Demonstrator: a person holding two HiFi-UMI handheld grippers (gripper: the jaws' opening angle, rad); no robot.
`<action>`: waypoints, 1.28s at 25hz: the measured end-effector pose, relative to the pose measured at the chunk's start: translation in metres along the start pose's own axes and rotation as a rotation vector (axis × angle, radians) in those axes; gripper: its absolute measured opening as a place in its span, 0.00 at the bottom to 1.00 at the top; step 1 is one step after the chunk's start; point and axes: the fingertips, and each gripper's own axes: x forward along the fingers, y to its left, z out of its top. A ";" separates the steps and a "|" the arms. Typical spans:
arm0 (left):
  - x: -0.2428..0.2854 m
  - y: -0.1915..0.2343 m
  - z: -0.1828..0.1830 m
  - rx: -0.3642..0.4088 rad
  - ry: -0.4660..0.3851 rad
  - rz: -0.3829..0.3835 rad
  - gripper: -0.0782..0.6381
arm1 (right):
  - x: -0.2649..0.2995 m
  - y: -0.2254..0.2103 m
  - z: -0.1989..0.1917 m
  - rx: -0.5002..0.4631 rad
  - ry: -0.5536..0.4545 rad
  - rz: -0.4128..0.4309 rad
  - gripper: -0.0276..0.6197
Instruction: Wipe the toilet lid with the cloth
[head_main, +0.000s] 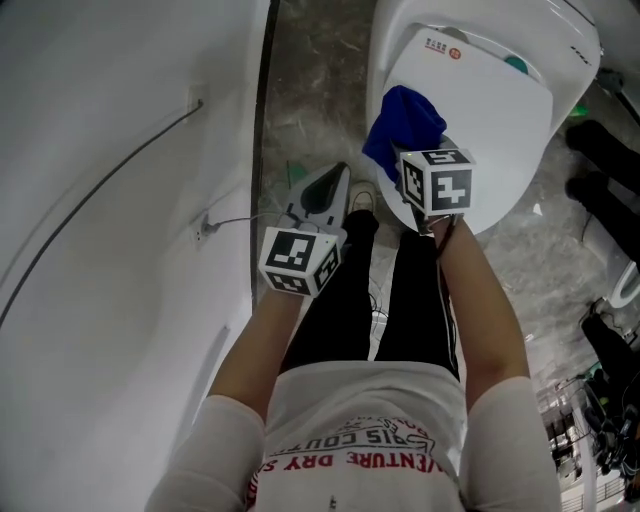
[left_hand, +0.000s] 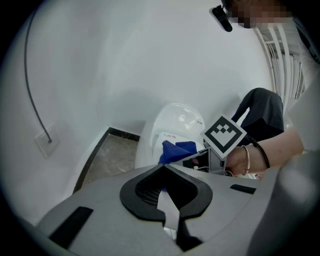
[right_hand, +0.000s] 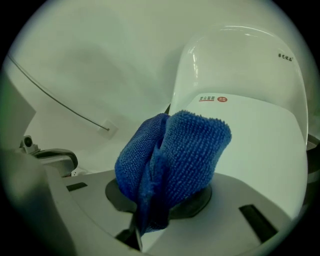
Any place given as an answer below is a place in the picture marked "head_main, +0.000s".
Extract grey plug cable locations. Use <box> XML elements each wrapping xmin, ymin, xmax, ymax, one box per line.
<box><xmin>201</xmin><ymin>212</ymin><xmax>292</xmax><ymax>237</ymax></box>

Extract person's left forearm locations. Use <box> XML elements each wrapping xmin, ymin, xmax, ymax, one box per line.
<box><xmin>207</xmin><ymin>292</ymin><xmax>307</xmax><ymax>416</ymax></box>

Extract green plastic piece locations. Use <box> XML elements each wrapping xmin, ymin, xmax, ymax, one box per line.
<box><xmin>284</xmin><ymin>159</ymin><xmax>314</xmax><ymax>189</ymax></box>

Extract person's right forearm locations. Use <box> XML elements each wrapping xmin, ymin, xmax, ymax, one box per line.
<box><xmin>433</xmin><ymin>214</ymin><xmax>531</xmax><ymax>407</ymax></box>

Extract person's white shoe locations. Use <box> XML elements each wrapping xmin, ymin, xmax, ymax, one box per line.
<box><xmin>349</xmin><ymin>181</ymin><xmax>379</xmax><ymax>214</ymax></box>

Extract blue cloth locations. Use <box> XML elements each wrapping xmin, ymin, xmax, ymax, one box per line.
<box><xmin>362</xmin><ymin>84</ymin><xmax>449</xmax><ymax>183</ymax></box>

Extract white toilet lid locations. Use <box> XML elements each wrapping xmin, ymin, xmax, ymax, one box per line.
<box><xmin>382</xmin><ymin>22</ymin><xmax>555</xmax><ymax>234</ymax></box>

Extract white wall plate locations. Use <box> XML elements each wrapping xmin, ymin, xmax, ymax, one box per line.
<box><xmin>186</xmin><ymin>84</ymin><xmax>207</xmax><ymax>124</ymax></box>

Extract white wall socket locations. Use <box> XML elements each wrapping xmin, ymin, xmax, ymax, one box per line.
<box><xmin>191</xmin><ymin>211</ymin><xmax>212</xmax><ymax>249</ymax></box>

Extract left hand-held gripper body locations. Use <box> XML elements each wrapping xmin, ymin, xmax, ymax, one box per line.
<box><xmin>257</xmin><ymin>213</ymin><xmax>347</xmax><ymax>299</ymax></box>

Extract white toilet body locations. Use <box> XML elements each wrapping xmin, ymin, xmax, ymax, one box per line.
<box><xmin>368</xmin><ymin>0</ymin><xmax>601</xmax><ymax>236</ymax></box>

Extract long black wall cable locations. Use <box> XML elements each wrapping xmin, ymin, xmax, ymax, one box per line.
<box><xmin>0</xmin><ymin>98</ymin><xmax>204</xmax><ymax>327</ymax></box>

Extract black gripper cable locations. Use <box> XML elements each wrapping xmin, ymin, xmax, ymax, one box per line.
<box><xmin>434</xmin><ymin>213</ymin><xmax>459</xmax><ymax>372</ymax></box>

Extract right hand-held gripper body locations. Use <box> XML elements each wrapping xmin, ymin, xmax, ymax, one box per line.
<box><xmin>399</xmin><ymin>147</ymin><xmax>477</xmax><ymax>235</ymax></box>

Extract person's black trousers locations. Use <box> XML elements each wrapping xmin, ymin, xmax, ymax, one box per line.
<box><xmin>282</xmin><ymin>209</ymin><xmax>461</xmax><ymax>382</ymax></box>

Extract person's white printed shirt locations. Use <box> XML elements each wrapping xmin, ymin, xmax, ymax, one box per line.
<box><xmin>147</xmin><ymin>362</ymin><xmax>561</xmax><ymax>512</ymax></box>

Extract small white toilet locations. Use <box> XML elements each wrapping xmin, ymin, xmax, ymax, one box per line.
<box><xmin>584</xmin><ymin>214</ymin><xmax>640</xmax><ymax>312</ymax></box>

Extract cluttered electronic equipment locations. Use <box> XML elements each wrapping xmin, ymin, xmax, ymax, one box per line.
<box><xmin>537</xmin><ymin>349</ymin><xmax>640</xmax><ymax>512</ymax></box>

